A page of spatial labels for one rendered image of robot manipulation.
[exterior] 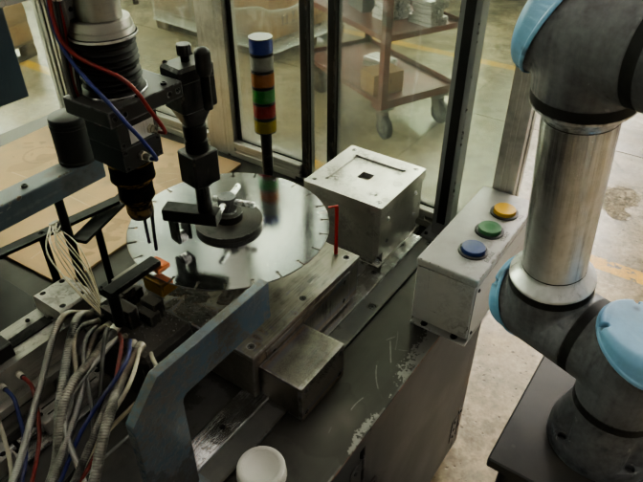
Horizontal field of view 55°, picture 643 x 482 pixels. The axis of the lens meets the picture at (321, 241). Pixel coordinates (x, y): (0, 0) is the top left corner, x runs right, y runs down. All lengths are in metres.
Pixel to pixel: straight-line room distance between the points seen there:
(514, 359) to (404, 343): 1.11
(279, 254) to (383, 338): 0.27
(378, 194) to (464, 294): 0.27
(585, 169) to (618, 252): 2.03
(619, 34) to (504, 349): 1.65
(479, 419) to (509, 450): 0.99
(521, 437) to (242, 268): 0.49
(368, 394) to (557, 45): 0.60
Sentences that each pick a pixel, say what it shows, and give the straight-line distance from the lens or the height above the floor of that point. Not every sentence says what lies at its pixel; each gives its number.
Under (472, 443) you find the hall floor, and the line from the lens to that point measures 1.93.
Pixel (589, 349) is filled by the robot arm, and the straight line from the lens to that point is 0.89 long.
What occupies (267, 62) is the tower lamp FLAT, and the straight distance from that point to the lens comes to 1.20.
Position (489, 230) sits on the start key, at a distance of 1.11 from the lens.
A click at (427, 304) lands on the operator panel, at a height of 0.81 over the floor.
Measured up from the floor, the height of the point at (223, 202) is 1.00.
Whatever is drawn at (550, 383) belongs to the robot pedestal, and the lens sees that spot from 1.10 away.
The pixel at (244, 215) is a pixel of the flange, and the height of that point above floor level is 0.96.
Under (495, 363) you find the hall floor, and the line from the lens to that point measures 2.14.
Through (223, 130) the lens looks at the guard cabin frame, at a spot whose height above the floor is 0.81.
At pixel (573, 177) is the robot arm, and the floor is 1.17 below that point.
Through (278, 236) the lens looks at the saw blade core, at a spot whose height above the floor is 0.95.
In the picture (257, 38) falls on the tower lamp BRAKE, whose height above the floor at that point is 1.16.
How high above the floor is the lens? 1.54
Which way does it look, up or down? 37 degrees down
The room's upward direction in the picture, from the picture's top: straight up
